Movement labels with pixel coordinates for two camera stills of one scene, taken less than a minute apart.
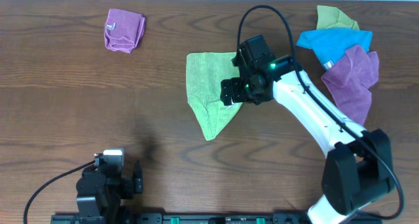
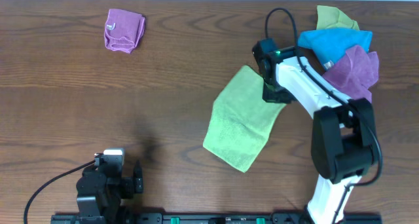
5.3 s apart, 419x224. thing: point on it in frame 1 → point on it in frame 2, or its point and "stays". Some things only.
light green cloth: (205, 72) → (241, 120)
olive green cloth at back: (332, 18) stays
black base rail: (200, 217) stays
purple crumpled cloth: (351, 80) stays
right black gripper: (225, 95) → (268, 97)
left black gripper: (137, 183) stays
